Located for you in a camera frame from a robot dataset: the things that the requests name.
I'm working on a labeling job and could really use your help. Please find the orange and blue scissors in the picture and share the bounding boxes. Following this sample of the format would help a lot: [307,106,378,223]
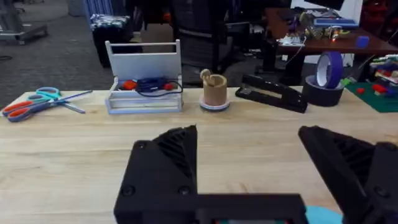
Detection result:
[1,90,94,123]

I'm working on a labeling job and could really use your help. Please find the flat blue box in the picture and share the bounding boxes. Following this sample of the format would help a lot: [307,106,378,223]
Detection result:
[313,17,359,30]

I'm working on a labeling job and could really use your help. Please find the heap of small parts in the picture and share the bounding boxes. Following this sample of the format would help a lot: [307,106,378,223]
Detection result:
[276,11,353,46]

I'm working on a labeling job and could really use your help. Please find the brown wooden desk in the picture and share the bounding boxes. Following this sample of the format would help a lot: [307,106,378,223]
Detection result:
[263,7,398,79]

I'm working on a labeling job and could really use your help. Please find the black stool with patterned cloth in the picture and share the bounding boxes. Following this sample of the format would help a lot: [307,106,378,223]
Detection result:
[90,13,138,68]

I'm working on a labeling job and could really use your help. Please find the white tape roll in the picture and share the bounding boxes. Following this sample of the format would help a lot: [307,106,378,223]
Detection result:
[198,95,231,113]

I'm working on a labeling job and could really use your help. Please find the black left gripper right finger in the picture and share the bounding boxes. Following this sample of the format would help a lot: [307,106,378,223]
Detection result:
[298,125,398,224]

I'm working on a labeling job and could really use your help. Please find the black tape roll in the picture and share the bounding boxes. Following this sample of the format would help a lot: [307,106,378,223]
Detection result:
[302,75,346,108]

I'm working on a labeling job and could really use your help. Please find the blue cube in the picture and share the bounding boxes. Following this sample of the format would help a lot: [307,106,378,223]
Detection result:
[354,35,371,49]

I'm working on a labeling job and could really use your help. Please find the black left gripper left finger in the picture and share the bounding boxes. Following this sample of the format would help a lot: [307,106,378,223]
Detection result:
[113,124,199,224]

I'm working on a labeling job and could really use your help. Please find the green board with toy blocks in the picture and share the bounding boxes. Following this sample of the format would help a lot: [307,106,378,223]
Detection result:
[344,54,398,113]

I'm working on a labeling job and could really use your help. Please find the black stapler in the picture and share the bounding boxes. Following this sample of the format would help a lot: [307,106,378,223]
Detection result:
[234,74,308,114]

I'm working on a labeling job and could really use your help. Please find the light blue plate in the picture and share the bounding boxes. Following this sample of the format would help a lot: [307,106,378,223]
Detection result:
[305,205,343,224]

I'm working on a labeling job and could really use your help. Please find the white box with tools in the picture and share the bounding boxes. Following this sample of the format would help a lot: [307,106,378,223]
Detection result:
[104,39,184,115]

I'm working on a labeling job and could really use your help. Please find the purple tape roll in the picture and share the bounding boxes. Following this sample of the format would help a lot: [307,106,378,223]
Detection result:
[315,50,345,90]

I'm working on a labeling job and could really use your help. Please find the tan cylinder holder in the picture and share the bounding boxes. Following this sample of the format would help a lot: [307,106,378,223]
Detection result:
[200,68,229,106]

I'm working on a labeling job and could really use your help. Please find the black office chair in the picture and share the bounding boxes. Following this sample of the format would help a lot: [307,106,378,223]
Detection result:
[172,0,251,75]

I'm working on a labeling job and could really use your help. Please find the teal handled scissors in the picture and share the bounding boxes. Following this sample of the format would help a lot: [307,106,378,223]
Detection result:
[27,86,86,114]

